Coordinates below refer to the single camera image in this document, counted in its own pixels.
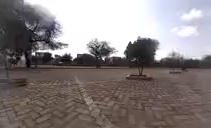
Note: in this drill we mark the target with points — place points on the large spreading tree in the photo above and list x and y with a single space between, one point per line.
36 26

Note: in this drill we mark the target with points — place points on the small dark tree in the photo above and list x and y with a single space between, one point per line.
141 50

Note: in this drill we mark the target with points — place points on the bare-branched tree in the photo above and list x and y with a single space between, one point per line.
99 50

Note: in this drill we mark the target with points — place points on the small thin tree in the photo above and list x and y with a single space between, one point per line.
175 58

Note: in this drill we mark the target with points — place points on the kerbed tree planter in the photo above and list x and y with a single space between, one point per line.
138 77
175 72

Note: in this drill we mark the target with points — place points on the long dark boundary wall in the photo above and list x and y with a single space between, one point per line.
196 63

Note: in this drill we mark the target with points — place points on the row of distant buildings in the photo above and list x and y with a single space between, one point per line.
84 59

